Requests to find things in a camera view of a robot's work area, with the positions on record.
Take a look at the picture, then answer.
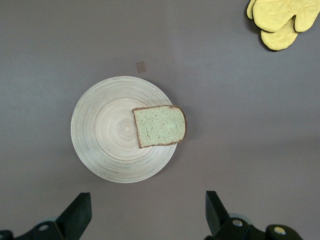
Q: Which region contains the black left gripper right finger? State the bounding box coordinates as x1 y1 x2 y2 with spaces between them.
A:
204 190 304 240

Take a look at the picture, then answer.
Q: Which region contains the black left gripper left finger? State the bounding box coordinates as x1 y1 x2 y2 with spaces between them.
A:
0 192 93 240

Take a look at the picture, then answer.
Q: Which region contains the round light wooden plate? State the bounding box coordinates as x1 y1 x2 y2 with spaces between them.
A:
70 75 179 184

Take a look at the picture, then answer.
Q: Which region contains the brown-crusted bread slice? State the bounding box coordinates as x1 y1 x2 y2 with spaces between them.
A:
132 104 188 149

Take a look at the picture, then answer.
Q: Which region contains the small rectangular tape mark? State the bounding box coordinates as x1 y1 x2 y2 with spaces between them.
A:
135 61 147 74

